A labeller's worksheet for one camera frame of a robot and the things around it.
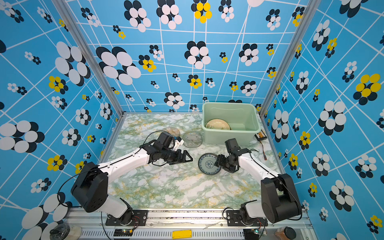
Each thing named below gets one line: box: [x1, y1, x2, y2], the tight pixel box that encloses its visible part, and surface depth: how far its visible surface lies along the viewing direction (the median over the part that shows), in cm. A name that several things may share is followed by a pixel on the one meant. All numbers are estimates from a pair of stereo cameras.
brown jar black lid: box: [274, 226, 297, 240], surface depth 64 cm
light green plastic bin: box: [201, 102, 261, 145], surface depth 107 cm
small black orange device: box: [254, 129, 268, 141], surface depth 107 cm
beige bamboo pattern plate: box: [205, 118, 231, 130], surface depth 108 cm
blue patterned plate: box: [198, 152, 222, 176], surface depth 93 cm
